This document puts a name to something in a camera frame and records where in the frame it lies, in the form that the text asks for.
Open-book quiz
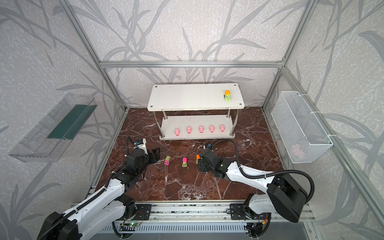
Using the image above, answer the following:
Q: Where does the pink green toy truck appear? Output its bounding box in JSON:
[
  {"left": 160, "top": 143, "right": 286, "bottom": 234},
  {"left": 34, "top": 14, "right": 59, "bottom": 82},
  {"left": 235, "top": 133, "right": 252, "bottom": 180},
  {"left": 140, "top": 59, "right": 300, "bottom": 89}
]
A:
[{"left": 164, "top": 156, "right": 171, "bottom": 166}]

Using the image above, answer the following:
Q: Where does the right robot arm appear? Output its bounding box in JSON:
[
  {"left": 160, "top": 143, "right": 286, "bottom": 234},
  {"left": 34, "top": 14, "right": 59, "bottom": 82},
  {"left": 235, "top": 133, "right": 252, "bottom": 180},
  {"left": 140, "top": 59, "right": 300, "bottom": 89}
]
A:
[{"left": 198, "top": 149, "right": 314, "bottom": 223}]

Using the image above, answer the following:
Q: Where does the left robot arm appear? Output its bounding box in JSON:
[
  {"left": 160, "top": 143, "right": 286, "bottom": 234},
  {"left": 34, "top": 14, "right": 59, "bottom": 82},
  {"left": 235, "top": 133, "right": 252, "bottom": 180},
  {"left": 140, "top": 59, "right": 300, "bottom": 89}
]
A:
[{"left": 38, "top": 147, "right": 160, "bottom": 240}]

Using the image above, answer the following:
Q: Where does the white two-tier shelf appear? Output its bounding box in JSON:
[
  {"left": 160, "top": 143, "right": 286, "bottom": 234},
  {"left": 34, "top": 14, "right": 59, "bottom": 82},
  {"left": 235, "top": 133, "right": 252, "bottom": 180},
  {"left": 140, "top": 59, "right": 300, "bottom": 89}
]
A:
[{"left": 147, "top": 83, "right": 245, "bottom": 141}]

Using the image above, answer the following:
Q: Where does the pink toy in basket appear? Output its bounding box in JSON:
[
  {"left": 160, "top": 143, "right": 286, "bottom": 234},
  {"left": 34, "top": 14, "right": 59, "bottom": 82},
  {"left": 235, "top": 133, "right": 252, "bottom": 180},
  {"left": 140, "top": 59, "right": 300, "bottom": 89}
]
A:
[{"left": 291, "top": 144, "right": 305, "bottom": 159}]

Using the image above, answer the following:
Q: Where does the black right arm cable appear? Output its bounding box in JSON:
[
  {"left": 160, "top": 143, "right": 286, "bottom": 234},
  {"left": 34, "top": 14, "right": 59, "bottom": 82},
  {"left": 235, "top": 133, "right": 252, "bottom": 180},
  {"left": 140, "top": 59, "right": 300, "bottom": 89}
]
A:
[{"left": 209, "top": 138, "right": 316, "bottom": 205}]

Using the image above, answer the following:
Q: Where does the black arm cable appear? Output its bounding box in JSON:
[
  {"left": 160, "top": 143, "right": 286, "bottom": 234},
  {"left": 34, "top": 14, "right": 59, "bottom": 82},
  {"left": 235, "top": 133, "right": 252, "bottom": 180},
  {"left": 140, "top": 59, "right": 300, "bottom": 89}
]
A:
[
  {"left": 37, "top": 136, "right": 136, "bottom": 240},
  {"left": 209, "top": 138, "right": 316, "bottom": 205}
]

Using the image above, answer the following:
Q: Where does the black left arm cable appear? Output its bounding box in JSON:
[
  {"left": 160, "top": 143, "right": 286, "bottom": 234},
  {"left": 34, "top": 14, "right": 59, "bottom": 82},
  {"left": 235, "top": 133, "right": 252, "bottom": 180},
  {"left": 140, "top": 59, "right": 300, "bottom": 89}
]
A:
[{"left": 37, "top": 136, "right": 136, "bottom": 240}]

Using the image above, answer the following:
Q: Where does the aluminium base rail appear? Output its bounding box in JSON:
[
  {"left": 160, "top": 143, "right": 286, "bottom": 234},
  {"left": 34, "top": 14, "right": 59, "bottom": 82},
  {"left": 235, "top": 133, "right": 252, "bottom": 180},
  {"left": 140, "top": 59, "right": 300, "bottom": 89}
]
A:
[{"left": 68, "top": 200, "right": 316, "bottom": 235}]

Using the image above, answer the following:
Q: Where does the clear plastic wall bin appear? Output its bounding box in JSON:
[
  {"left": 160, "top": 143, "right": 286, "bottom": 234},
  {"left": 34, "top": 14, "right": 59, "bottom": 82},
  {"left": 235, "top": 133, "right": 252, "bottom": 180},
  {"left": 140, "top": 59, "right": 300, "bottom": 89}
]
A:
[{"left": 9, "top": 94, "right": 98, "bottom": 163}]

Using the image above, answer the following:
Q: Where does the white wire wall basket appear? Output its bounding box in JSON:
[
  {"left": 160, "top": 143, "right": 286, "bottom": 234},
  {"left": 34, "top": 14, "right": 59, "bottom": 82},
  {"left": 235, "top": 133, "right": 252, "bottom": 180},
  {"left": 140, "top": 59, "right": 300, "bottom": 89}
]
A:
[{"left": 271, "top": 91, "right": 333, "bottom": 164}]

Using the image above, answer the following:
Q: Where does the aluminium frame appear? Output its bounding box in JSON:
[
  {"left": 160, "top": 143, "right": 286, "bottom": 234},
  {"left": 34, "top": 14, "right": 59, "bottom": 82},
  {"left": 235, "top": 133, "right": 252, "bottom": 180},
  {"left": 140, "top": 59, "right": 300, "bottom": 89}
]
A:
[{"left": 59, "top": 1, "right": 384, "bottom": 224}]

